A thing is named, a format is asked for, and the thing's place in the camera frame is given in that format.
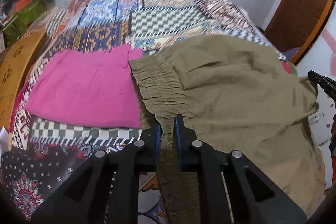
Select brown wooden door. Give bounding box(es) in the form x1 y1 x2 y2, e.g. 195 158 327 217
264 0 335 65

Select olive green pants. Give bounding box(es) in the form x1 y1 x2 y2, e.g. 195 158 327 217
130 35 325 223

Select pile of clothes and bags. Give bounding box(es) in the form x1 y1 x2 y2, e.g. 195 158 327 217
1 0 55 47

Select wooden headboard panel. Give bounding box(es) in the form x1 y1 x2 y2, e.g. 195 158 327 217
0 29 48 132

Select colourful patchwork bedspread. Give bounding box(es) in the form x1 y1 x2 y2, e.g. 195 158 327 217
0 0 297 224

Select green orange blanket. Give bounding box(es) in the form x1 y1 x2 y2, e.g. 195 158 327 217
280 60 298 76

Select folded pink garment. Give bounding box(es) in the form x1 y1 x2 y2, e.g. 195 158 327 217
25 44 143 128

